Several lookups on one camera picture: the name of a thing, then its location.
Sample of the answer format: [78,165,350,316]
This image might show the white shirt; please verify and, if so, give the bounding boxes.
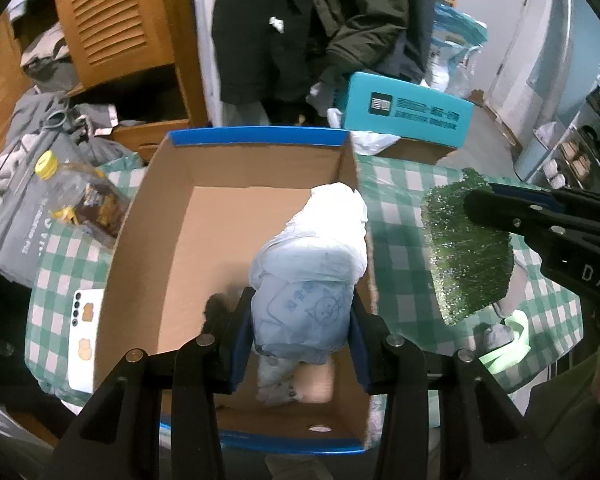
[192,0,271,128]

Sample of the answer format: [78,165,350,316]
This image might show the wooden wardrobe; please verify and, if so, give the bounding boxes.
[0,0,211,166]

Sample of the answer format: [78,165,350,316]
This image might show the green scouring pad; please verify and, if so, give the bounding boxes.
[421,169,516,328]

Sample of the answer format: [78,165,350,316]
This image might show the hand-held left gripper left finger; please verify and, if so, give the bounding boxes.
[45,285,261,480]

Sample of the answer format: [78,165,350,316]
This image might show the wooden louvered door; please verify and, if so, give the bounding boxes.
[50,0,181,88]

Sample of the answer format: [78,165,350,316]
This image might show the grey folded clothes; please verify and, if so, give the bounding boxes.
[20,25,81,93]

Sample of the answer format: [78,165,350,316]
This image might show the green checked tablecloth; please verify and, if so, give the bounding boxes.
[25,152,586,426]

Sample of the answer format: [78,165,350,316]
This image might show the white plastic bag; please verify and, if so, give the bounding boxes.
[307,80,396,156]

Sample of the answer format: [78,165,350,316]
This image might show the grey pipe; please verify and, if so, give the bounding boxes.
[525,0,581,91]

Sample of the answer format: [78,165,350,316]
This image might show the teal box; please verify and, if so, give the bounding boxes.
[337,71,476,150]

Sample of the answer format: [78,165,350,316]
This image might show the brown cardboard box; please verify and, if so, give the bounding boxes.
[375,135,461,167]

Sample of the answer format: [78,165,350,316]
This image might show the blue-rimmed cardboard box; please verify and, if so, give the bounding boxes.
[92,127,378,456]

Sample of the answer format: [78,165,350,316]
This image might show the grey shoe rack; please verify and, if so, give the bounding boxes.
[512,72,600,196]

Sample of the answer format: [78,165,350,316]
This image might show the black coat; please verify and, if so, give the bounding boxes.
[211,0,331,106]

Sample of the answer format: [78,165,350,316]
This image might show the grey printed cloth bag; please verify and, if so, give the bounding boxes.
[0,135,146,286]

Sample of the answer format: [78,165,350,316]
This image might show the white and blue plastic packet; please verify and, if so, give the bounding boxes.
[249,182,370,365]

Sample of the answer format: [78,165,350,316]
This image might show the clear plastic bag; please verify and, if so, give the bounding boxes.
[447,62,476,98]

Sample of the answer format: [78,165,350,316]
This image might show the navy garment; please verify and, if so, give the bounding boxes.
[380,0,433,81]

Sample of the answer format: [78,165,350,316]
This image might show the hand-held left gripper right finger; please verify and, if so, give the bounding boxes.
[347,300,546,480]

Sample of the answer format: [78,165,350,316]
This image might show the white phone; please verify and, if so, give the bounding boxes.
[67,287,107,393]

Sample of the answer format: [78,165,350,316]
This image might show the white door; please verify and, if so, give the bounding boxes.
[485,0,561,126]

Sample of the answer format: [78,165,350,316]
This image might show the light blue bin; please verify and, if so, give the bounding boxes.
[512,125,561,181]

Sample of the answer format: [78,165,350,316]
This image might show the person's right forearm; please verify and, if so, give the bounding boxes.
[522,350,600,461]

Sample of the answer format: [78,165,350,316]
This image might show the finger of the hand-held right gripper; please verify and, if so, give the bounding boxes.
[487,181,600,216]
[462,187,576,248]

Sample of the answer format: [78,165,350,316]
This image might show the group of shoes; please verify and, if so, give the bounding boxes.
[540,77,600,191]

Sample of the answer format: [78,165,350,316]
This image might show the grey hoodie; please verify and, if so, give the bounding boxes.
[5,92,126,171]

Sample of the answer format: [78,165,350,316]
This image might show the light green roll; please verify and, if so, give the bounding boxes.
[472,310,531,376]

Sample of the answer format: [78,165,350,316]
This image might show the white folded clothes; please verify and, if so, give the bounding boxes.
[5,0,51,26]

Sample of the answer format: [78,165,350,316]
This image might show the blue printed plastic bag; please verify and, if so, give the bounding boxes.
[427,2,488,91]

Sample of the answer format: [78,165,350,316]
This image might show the olive green jacket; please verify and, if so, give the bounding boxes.
[305,0,411,86]

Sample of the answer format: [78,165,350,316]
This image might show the yellow-capped plastic bottle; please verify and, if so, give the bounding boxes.
[34,151,131,241]

